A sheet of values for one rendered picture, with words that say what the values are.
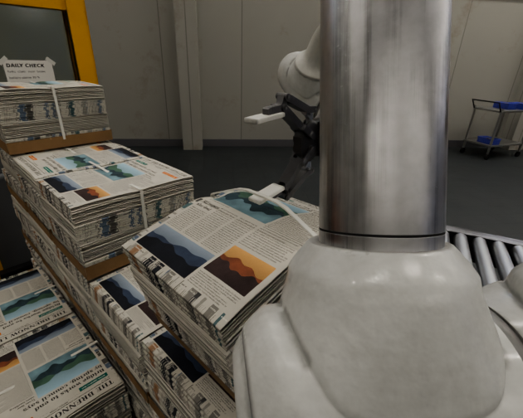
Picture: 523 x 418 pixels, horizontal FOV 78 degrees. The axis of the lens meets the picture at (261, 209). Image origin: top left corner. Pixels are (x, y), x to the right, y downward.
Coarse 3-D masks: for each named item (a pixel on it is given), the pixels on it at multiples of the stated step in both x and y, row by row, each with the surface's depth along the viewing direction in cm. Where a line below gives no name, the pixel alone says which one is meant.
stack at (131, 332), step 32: (32, 224) 124; (64, 256) 102; (96, 288) 89; (128, 288) 89; (96, 320) 98; (128, 320) 78; (128, 352) 81; (160, 352) 70; (128, 384) 95; (160, 384) 73; (192, 384) 64; (192, 416) 65; (224, 416) 58
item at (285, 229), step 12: (228, 192) 71; (216, 204) 65; (228, 204) 65; (240, 204) 66; (252, 204) 66; (240, 216) 60; (252, 216) 61; (264, 216) 61; (276, 216) 61; (288, 216) 62; (252, 228) 57; (264, 228) 57; (276, 228) 57; (288, 228) 57; (300, 228) 57; (312, 228) 58; (276, 240) 53; (288, 240) 53; (300, 240) 54
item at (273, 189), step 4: (272, 184) 63; (276, 184) 63; (264, 188) 62; (268, 188) 62; (272, 188) 62; (276, 188) 61; (280, 188) 61; (284, 188) 62; (264, 192) 60; (268, 192) 60; (272, 192) 60; (276, 192) 61; (252, 196) 60; (256, 196) 60; (268, 196) 59; (272, 196) 60; (252, 200) 59; (256, 200) 58; (260, 200) 58; (264, 200) 59; (260, 204) 58
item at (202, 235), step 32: (160, 224) 61; (192, 224) 60; (224, 224) 58; (128, 256) 59; (160, 256) 53; (192, 256) 52; (224, 256) 51; (256, 256) 50; (288, 256) 49; (160, 288) 53; (192, 288) 46; (224, 288) 45; (256, 288) 45; (192, 320) 49; (224, 320) 41; (224, 352) 44
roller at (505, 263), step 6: (492, 246) 125; (498, 246) 122; (504, 246) 122; (492, 252) 122; (498, 252) 119; (504, 252) 118; (498, 258) 116; (504, 258) 114; (510, 258) 115; (498, 264) 114; (504, 264) 112; (510, 264) 111; (498, 270) 112; (504, 270) 109; (510, 270) 108; (504, 276) 106
